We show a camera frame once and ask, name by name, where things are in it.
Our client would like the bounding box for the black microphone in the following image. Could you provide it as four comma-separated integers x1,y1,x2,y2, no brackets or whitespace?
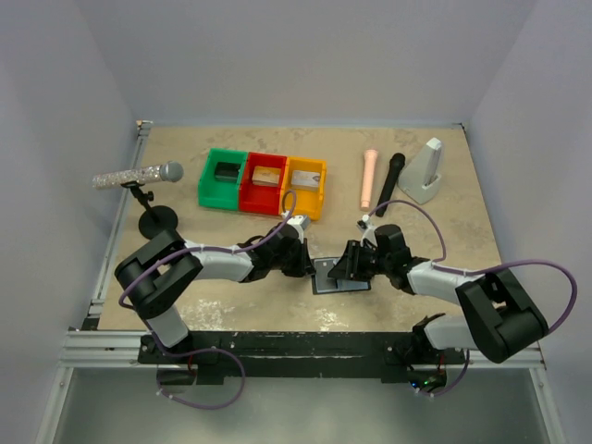
375,153,406,217

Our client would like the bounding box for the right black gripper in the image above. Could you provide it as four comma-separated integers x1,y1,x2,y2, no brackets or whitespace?
327,239,392,282

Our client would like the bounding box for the glitter silver microphone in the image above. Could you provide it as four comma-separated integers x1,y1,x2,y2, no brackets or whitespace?
92,161,184,190

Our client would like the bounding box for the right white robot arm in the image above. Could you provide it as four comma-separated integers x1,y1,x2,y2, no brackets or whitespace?
328,224,549,364

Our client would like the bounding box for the red plastic bin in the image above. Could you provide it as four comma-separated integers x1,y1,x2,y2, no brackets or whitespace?
238,152,288,216

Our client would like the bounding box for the aluminium frame rail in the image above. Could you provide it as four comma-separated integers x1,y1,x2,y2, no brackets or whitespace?
36,120,152,444

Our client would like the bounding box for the card in red bin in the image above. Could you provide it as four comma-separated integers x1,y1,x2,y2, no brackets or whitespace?
252,166,282,187

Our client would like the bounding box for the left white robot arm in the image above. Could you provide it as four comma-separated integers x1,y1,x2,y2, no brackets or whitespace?
115,225,315,363

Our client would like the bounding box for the yellow plastic bin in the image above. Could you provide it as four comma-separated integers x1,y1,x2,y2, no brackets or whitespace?
280,156,327,221

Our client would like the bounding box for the grey wedge stand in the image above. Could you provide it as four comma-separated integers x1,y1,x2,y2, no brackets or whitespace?
399,138,444,204

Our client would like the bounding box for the pink microphone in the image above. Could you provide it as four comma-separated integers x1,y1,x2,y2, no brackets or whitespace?
360,149,378,210

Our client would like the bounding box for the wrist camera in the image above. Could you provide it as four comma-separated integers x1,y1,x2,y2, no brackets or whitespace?
280,211,311,241
356,215,376,246

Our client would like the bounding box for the grey credit card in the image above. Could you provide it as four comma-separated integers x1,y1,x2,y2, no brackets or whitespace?
313,257,339,294

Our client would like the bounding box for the black leather card holder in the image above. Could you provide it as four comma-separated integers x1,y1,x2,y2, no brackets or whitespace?
310,256,372,296

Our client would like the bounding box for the black item in green bin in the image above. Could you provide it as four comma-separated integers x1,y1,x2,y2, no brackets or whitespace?
214,162,241,183

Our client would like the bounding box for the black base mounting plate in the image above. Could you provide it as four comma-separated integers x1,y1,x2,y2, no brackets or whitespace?
138,331,465,384

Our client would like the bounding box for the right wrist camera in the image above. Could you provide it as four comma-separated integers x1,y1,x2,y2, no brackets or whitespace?
356,215,376,246

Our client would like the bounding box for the silver card in yellow bin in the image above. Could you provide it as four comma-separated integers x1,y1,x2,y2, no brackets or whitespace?
290,170,321,191

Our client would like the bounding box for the green plastic bin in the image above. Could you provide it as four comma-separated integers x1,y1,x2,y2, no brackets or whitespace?
198,148,248,211

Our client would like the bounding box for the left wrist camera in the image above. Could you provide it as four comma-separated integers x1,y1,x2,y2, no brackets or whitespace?
280,211,311,241

